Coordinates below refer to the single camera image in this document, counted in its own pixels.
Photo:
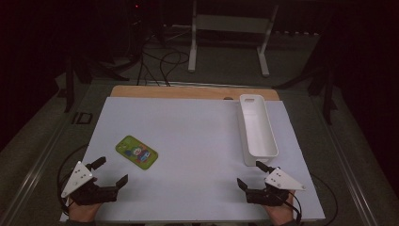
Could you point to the white plastic bin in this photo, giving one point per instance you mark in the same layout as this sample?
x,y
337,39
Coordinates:
x,y
258,132

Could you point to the white table mat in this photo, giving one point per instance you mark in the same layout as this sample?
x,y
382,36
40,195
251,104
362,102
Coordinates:
x,y
194,132

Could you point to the metal floor rail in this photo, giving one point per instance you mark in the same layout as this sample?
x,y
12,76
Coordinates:
x,y
354,182
34,175

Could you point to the wooden table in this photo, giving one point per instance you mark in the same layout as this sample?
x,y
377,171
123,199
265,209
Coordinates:
x,y
188,92

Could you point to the person's left hand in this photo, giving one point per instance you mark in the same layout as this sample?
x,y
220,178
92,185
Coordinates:
x,y
83,213

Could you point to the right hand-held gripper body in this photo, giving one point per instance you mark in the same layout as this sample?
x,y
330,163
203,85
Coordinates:
x,y
282,181

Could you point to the person's right hand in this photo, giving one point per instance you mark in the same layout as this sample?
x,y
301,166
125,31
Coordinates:
x,y
282,215

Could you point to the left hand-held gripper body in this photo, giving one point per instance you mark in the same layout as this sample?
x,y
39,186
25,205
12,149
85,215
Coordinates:
x,y
78,180

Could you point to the green cartoon phone case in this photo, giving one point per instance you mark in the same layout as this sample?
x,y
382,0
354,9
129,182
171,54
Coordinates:
x,y
136,152

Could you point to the white metal stand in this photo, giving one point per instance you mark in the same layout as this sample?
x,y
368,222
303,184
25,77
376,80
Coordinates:
x,y
192,47

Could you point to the black floor bracket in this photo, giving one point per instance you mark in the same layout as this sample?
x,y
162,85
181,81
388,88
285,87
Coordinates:
x,y
82,118

